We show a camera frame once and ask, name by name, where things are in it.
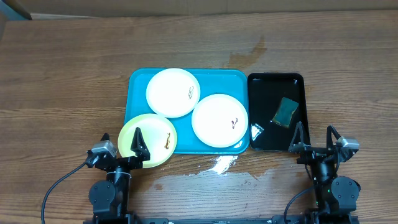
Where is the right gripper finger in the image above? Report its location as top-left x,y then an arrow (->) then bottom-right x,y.
288,121 -> 305,152
326,124 -> 341,148

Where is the green yellow sponge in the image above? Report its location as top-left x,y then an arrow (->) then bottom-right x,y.
272,97 -> 299,128

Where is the white plate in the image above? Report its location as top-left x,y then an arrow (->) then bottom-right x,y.
192,94 -> 248,148
146,68 -> 201,118

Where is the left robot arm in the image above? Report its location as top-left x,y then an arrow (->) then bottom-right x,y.
85,128 -> 150,224

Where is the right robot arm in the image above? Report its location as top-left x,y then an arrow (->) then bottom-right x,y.
283,122 -> 361,223

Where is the black plastic tray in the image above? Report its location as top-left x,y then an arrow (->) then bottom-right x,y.
248,73 -> 310,151

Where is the teal plastic tray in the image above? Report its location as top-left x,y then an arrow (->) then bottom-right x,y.
124,68 -> 249,154

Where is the yellow-green plate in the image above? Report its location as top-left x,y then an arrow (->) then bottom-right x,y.
118,114 -> 177,168

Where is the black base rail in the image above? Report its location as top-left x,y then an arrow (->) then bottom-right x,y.
83,214 -> 360,224

